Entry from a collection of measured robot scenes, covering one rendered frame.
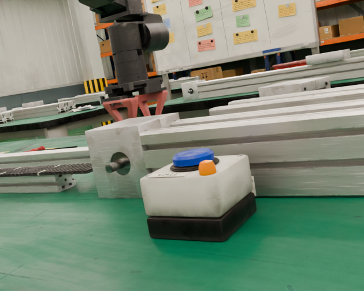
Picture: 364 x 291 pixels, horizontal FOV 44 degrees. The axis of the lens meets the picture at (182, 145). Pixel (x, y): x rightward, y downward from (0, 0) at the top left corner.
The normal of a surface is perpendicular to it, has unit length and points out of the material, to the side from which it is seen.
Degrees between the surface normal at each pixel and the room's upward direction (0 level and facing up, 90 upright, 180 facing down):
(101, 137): 90
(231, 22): 90
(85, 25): 90
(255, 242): 0
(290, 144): 90
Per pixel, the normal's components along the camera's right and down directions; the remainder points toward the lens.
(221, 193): 0.84, -0.07
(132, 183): -0.50, 0.22
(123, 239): -0.17, -0.97
